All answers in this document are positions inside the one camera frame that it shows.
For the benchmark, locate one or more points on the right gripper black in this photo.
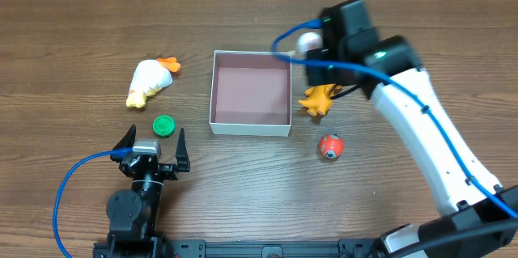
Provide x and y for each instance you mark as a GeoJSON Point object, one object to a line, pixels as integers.
{"type": "Point", "coordinates": [318, 72]}

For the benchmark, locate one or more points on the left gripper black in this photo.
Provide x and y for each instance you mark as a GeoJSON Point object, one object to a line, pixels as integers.
{"type": "Point", "coordinates": [151, 167]}

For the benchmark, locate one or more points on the green round cap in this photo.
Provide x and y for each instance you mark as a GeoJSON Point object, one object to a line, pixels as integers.
{"type": "Point", "coordinates": [164, 126]}

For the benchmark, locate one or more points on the white round rattle drum toy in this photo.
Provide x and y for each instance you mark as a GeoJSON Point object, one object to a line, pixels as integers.
{"type": "Point", "coordinates": [306, 42]}

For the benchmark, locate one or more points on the orange dinosaur toy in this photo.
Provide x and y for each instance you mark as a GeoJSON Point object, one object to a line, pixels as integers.
{"type": "Point", "coordinates": [318, 99]}

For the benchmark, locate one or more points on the white plush duck toy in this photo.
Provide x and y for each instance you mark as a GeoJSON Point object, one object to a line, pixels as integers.
{"type": "Point", "coordinates": [150, 77]}

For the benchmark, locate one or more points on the red ball toy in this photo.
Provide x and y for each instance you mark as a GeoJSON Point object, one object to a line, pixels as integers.
{"type": "Point", "coordinates": [331, 146]}

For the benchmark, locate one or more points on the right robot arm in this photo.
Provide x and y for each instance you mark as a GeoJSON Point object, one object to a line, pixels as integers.
{"type": "Point", "coordinates": [477, 215]}

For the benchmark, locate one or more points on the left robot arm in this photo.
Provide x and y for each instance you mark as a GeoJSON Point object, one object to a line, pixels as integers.
{"type": "Point", "coordinates": [133, 213]}

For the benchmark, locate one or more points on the white cardboard box pink inside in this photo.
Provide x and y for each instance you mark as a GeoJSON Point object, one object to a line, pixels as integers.
{"type": "Point", "coordinates": [250, 94]}

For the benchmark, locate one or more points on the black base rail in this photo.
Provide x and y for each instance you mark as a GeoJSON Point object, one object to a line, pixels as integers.
{"type": "Point", "coordinates": [198, 248]}

